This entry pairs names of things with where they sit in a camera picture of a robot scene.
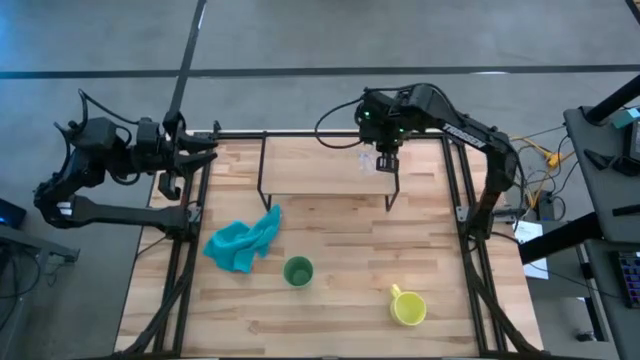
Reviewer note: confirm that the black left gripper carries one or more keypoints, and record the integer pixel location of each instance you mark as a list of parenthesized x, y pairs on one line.
[(172, 145)]

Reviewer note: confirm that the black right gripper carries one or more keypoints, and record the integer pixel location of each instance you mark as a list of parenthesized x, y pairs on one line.
[(380, 127)]

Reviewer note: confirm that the clear plastic cup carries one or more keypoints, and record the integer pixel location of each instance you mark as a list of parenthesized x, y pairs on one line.
[(366, 162)]

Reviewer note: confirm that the yellow mug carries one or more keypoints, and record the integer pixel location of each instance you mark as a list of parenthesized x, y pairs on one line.
[(409, 307)]

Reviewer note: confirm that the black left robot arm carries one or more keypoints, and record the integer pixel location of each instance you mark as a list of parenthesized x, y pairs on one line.
[(125, 216)]

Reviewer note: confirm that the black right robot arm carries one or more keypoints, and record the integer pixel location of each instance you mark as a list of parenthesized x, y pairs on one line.
[(470, 136)]

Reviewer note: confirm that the wooden shelf with black legs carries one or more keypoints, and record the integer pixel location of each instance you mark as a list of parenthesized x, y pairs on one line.
[(310, 165)]

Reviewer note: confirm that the teal cloth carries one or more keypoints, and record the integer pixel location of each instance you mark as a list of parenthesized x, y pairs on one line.
[(240, 245)]

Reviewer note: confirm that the green cup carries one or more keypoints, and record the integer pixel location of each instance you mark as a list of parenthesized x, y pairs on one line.
[(298, 272)]

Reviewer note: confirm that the white paper sheet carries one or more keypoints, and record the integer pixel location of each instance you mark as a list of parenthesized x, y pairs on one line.
[(531, 235)]

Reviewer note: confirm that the black power strip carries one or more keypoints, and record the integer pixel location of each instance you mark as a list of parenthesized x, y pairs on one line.
[(549, 206)]

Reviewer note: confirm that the black diagonal beam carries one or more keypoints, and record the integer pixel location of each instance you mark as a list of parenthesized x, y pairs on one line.
[(560, 237)]

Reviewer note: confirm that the dark device with blue light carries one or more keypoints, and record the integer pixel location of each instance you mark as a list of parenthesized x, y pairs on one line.
[(11, 212)]

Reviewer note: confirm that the black tool on side table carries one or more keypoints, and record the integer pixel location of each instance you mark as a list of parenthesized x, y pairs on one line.
[(605, 161)]

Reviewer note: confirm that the grey side table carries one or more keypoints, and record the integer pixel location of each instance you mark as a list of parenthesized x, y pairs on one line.
[(607, 195)]

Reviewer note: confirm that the black pole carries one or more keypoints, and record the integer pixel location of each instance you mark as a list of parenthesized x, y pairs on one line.
[(612, 102)]

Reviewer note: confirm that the teal box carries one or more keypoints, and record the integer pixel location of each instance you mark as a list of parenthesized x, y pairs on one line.
[(627, 117)]

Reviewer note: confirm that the black keypad device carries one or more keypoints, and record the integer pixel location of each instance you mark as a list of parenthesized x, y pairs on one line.
[(631, 277)]

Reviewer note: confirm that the black metal table frame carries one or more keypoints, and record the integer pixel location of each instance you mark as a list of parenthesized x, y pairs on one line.
[(470, 280)]

